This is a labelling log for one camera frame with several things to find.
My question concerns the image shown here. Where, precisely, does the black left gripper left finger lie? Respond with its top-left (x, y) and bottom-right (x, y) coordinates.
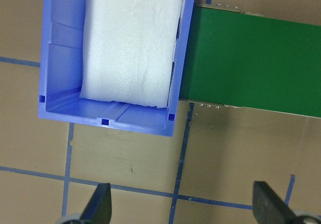
top-left (79, 183), bottom-right (112, 224)

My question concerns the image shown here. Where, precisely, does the blue bin right side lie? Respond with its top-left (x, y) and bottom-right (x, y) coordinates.
top-left (38, 0), bottom-right (194, 137)

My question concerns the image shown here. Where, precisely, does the white foam pad right bin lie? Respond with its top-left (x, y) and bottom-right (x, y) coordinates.
top-left (80, 0), bottom-right (183, 108)

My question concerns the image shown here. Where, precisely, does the brown paper table cover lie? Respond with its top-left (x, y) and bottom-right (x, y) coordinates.
top-left (1, 0), bottom-right (320, 223)

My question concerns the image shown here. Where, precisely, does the green conveyor belt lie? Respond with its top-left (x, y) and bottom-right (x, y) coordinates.
top-left (180, 7), bottom-right (320, 118)

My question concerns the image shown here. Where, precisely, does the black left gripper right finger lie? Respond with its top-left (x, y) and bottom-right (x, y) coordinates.
top-left (252, 181), bottom-right (296, 224)

